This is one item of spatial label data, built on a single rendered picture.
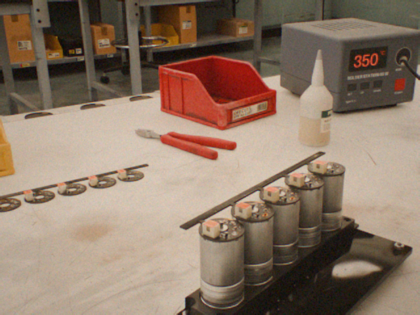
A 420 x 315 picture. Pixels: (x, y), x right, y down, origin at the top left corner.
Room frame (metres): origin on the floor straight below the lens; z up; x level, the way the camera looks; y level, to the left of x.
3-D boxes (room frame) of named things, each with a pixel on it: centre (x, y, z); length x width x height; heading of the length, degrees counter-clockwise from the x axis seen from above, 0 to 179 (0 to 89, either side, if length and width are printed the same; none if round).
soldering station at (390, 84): (0.76, -0.18, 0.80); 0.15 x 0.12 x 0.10; 20
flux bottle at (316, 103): (0.58, -0.11, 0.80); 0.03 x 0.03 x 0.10
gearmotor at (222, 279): (0.27, -0.01, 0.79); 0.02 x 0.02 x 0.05
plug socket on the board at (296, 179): (0.33, -0.06, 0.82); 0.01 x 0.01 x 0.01; 49
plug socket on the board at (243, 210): (0.28, -0.02, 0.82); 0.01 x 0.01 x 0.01; 49
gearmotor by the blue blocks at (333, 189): (0.35, -0.08, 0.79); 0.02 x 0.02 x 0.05
